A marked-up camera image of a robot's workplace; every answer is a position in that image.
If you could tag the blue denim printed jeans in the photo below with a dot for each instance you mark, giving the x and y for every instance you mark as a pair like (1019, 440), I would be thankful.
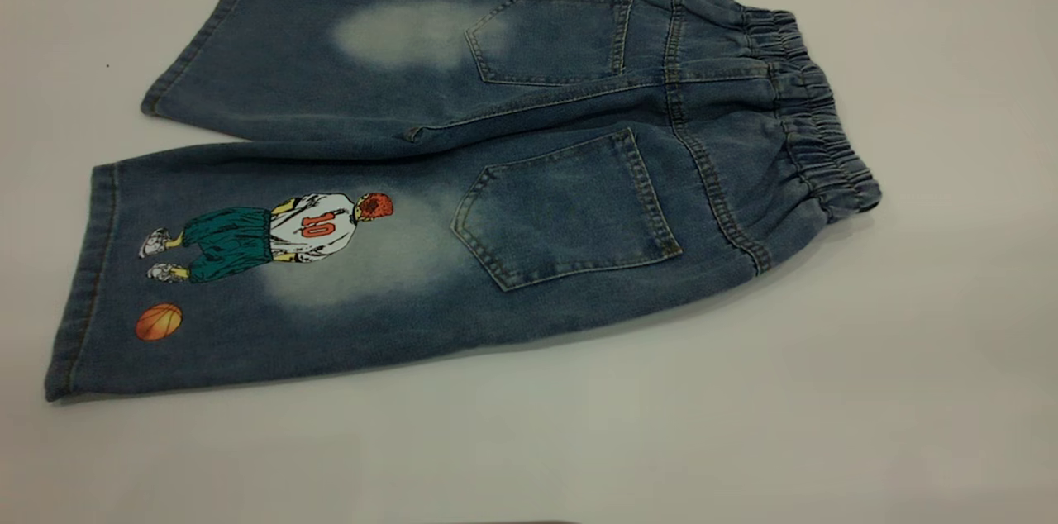
(529, 202)

